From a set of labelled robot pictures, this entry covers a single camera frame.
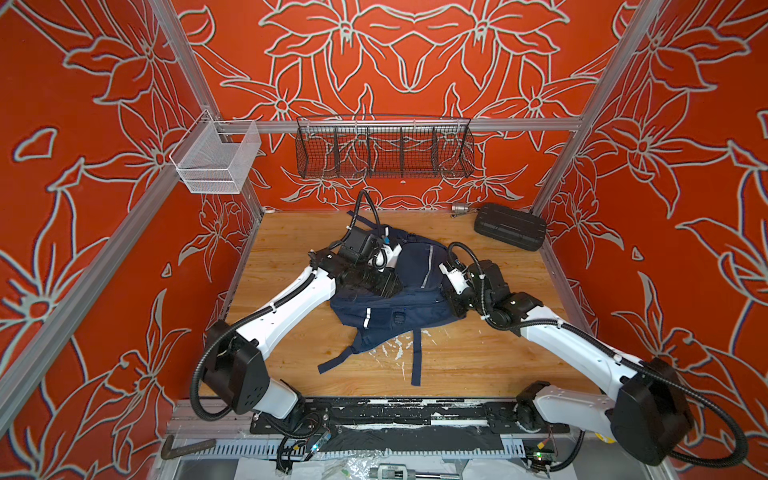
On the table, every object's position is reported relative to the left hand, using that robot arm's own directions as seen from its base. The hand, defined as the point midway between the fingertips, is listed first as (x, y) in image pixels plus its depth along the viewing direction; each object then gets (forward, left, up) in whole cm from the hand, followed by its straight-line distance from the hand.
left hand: (395, 280), depth 78 cm
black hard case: (+31, -44, -11) cm, 55 cm away
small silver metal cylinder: (+46, -25, -15) cm, 54 cm away
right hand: (+1, -13, -6) cm, 14 cm away
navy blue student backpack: (-2, -9, -7) cm, 11 cm away
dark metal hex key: (-39, +52, -18) cm, 67 cm away
